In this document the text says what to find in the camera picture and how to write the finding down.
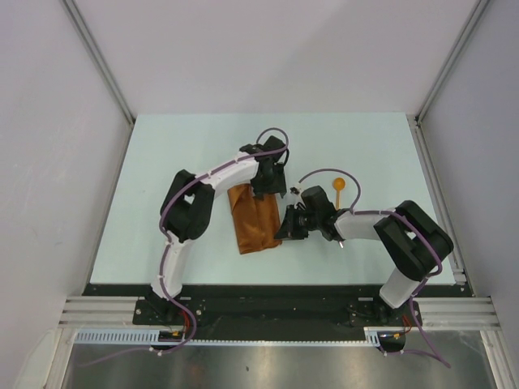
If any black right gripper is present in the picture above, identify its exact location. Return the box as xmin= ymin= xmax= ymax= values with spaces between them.
xmin=273 ymin=204 xmax=320 ymax=241

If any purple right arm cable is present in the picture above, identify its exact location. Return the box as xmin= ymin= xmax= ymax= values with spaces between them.
xmin=290 ymin=168 xmax=452 ymax=370

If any aluminium front frame rail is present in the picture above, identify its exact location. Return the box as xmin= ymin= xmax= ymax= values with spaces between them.
xmin=58 ymin=297 xmax=501 ymax=331

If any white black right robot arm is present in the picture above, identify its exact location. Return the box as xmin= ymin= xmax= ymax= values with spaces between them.
xmin=274 ymin=186 xmax=454 ymax=325

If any right aluminium side rail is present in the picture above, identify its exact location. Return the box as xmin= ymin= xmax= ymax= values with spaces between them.
xmin=406 ymin=115 xmax=470 ymax=285

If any orange-brown cloth napkin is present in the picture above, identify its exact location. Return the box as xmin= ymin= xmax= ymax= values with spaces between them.
xmin=227 ymin=184 xmax=282 ymax=254

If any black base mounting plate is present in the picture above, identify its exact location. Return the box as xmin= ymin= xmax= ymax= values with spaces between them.
xmin=83 ymin=283 xmax=475 ymax=353

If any white slotted cable duct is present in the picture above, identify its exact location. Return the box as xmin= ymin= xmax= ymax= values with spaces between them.
xmin=74 ymin=328 xmax=380 ymax=348

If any right aluminium corner post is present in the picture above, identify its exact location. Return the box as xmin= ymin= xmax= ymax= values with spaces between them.
xmin=414 ymin=0 xmax=493 ymax=126

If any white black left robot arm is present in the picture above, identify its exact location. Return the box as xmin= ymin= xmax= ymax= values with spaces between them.
xmin=145 ymin=135 xmax=290 ymax=324

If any left aluminium corner post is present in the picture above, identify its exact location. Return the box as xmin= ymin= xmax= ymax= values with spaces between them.
xmin=59 ymin=0 xmax=136 ymax=127

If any aluminium corner post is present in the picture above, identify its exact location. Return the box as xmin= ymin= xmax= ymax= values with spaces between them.
xmin=59 ymin=0 xmax=136 ymax=127
xmin=414 ymin=0 xmax=493 ymax=126

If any orange plastic spoon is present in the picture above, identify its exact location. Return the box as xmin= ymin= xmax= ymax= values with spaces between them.
xmin=332 ymin=177 xmax=346 ymax=209

